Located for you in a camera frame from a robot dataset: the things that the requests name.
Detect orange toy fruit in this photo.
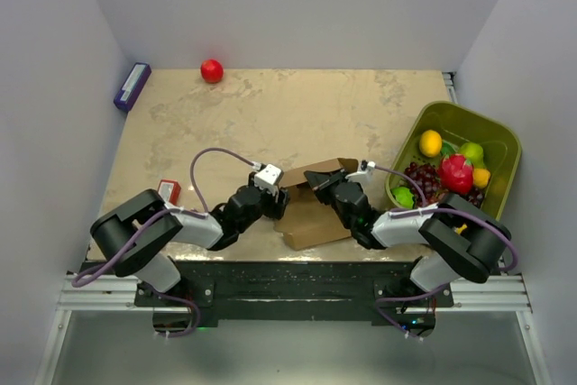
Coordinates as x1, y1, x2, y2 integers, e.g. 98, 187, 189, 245
418, 130, 443, 158

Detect yellow toy lemon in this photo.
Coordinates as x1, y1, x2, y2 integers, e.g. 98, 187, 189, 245
472, 168, 491, 189

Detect green toy pear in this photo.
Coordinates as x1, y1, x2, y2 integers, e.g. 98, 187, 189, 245
459, 142, 484, 168

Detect purple rectangular box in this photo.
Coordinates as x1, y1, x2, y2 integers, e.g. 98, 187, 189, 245
114, 62, 151, 113

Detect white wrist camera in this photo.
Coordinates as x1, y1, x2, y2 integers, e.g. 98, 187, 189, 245
253, 164, 284, 195
346, 160, 376, 183

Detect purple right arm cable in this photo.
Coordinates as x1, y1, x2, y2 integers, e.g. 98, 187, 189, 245
367, 163, 519, 274

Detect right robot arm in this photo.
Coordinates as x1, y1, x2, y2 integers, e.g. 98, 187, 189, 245
304, 170, 517, 307

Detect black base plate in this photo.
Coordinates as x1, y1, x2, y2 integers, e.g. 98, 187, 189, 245
133, 261, 454, 328

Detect brown cardboard box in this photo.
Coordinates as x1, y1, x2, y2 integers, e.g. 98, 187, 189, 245
274, 158, 359, 251

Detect bright green toy vegetable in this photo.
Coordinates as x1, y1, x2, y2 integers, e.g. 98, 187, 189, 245
391, 186, 415, 209

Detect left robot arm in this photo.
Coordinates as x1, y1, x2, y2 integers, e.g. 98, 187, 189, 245
90, 186, 289, 306

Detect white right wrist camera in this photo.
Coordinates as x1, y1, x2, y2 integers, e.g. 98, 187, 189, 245
346, 160, 376, 183

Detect red rectangular packet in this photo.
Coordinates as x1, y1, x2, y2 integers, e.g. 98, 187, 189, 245
157, 179, 181, 205

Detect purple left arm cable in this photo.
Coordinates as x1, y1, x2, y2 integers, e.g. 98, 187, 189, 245
70, 147, 265, 289

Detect red apple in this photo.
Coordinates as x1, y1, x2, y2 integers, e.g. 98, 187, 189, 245
200, 59, 224, 84

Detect olive green plastic basket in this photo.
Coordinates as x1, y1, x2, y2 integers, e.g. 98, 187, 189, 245
384, 102, 521, 220

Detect dark red toy grapes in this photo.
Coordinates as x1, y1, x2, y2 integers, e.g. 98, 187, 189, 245
400, 162, 486, 208

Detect pink dragon fruit toy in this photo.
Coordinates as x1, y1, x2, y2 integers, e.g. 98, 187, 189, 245
438, 153, 473, 195

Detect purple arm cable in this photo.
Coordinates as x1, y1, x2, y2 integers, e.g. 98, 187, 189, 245
367, 163, 519, 274
70, 147, 265, 289

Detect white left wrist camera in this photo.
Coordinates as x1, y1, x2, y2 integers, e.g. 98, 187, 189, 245
253, 164, 284, 195

